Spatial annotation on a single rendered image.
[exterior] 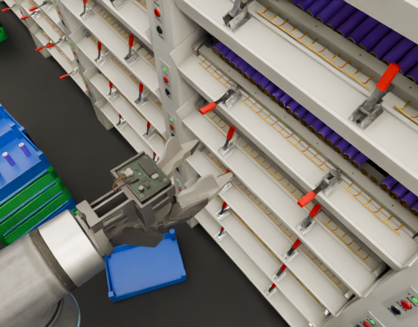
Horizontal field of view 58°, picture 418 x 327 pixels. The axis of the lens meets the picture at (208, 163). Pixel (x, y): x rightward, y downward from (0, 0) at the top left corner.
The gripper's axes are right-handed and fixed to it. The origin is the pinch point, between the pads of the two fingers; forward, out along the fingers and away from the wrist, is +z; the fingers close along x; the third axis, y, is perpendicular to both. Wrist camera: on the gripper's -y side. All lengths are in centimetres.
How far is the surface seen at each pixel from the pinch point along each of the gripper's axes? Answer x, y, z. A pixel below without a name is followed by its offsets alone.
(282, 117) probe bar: 2.6, -6.8, 21.0
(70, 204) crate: 67, -93, -16
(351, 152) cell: -11.2, -6.1, 24.2
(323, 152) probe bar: -7.7, -6.9, 20.8
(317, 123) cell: -2.9, -6.0, 24.4
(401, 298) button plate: -33.5, -18.2, 16.1
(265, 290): -10, -87, 20
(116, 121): 89, -86, 21
